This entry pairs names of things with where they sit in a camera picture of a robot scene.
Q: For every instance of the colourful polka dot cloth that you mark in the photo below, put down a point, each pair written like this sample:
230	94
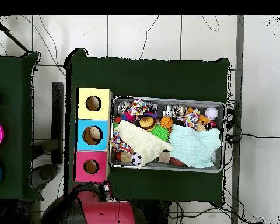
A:
119	143
190	119
136	107

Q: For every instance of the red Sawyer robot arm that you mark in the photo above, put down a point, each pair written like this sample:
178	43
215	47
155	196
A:
107	214

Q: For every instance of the wooden box with three holes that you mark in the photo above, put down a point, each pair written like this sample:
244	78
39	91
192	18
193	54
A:
100	144

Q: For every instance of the shallow mesh bin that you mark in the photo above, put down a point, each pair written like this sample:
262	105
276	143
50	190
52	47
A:
214	103

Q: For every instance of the hamburger toy ball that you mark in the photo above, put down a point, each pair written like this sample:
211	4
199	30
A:
147	122

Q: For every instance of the cream waffle cloth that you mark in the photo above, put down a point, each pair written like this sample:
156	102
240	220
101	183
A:
140	140

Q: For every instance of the green spiky rubber ball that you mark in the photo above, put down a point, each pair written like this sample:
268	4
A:
159	133

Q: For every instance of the orange toy basketball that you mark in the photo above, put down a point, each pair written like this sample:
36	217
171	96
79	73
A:
166	122

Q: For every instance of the small toy soccer ball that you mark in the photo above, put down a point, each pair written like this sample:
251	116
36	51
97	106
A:
136	159

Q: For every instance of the dark green tablecloth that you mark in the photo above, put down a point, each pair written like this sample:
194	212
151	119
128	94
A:
14	93
154	77

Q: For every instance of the mint green waffle cloth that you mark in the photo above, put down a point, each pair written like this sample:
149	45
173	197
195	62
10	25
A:
193	147

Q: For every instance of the grey metal bar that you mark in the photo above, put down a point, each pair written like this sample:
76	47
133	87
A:
239	70

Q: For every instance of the black tripod leg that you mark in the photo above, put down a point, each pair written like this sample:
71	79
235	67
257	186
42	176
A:
14	39

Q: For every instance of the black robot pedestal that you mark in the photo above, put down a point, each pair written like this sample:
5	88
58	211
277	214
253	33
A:
156	213

